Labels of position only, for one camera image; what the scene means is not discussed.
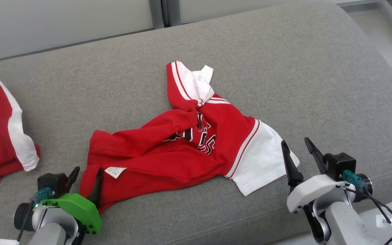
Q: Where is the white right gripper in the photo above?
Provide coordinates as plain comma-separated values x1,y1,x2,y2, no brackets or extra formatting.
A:
281,137,349,214

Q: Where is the black left cable teal connector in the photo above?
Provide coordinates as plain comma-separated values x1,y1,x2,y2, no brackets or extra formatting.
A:
16,186,56,243

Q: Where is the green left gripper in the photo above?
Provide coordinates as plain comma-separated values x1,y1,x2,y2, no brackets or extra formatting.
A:
40,166,104,235

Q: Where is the white cable label tag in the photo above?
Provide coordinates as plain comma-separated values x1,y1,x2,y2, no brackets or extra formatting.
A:
376,214,392,228

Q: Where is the red white basketball jersey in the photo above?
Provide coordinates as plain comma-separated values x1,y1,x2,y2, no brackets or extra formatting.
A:
79,61,300,214

